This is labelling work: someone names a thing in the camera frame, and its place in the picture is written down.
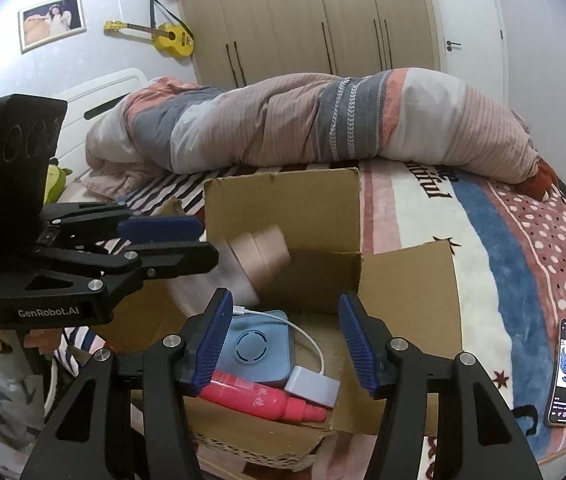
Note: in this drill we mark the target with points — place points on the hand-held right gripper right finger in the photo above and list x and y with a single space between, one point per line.
358 341

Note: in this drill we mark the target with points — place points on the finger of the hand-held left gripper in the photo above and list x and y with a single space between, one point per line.
163 227
183 257

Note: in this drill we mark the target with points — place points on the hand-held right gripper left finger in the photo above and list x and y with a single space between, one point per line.
213 341

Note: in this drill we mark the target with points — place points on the beige pink container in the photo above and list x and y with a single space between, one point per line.
258 260

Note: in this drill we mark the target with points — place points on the brown cardboard box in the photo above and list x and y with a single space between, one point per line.
288 210

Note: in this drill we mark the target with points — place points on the person's left hand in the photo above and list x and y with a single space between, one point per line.
43 342

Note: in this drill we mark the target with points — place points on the blue square device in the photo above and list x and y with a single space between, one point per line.
258 350

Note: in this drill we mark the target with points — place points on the green plush toy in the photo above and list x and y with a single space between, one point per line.
55 180

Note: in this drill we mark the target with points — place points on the white charger adapter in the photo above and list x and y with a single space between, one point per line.
310 385

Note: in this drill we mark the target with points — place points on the pink spray bottle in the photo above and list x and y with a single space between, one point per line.
253 394

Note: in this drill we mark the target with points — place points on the white bed headboard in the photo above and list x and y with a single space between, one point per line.
93 95

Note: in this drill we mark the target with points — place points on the striped pink grey quilt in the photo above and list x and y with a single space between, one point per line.
288 120

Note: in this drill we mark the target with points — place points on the printed dotted blanket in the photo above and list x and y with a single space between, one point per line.
513 260

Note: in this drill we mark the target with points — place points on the yellow guitar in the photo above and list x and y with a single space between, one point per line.
173 40

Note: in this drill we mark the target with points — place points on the beige wooden wardrobe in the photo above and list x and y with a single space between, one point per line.
288 20

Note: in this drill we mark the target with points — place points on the orange plush toy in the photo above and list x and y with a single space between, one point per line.
543 180

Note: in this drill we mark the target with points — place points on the white door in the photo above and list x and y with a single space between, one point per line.
468 10

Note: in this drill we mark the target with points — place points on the framed wall photo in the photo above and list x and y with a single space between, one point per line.
52 22

